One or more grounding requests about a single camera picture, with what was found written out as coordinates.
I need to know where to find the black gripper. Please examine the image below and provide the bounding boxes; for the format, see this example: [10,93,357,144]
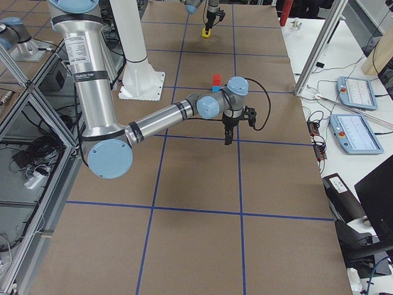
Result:
[205,9,224,30]
[222,106,257,146]

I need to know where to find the yellow foam block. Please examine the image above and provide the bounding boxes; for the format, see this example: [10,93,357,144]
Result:
[201,28,211,38]

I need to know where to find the blue foam block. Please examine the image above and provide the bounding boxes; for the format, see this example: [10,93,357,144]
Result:
[212,85,221,93]

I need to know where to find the red foam block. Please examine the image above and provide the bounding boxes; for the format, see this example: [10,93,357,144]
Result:
[212,74,222,86]

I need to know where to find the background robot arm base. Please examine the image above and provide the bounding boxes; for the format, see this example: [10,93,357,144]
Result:
[1,17,45,62]

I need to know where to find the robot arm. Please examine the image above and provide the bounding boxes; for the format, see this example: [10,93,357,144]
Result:
[181,0,225,37]
[48,1,256,179]

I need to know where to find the red cylinder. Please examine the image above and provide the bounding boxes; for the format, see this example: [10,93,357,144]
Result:
[279,0,293,26]

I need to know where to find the brown paper table mat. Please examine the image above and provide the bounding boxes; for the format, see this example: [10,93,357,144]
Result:
[30,2,351,294]

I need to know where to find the lower teach pendant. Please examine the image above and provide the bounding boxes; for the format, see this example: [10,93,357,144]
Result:
[330,114,384,155]

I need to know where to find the teach pendant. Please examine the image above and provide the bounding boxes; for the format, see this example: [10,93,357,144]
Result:
[330,114,384,155]
[337,76,378,111]

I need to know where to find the upper teach pendant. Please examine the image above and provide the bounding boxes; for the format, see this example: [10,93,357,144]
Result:
[337,76,378,111]

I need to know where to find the black monitor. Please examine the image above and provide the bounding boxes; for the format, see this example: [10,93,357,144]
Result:
[335,157,392,264]

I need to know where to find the white power strip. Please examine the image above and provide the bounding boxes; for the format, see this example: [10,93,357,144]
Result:
[24,171,45,189]

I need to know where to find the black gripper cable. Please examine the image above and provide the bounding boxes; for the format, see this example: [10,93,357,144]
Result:
[244,77,272,131]

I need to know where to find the white central robot pedestal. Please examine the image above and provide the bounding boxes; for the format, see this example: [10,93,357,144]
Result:
[110,0,165,101]

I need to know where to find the aluminium frame post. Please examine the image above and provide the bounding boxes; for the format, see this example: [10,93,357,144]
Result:
[294,0,348,96]

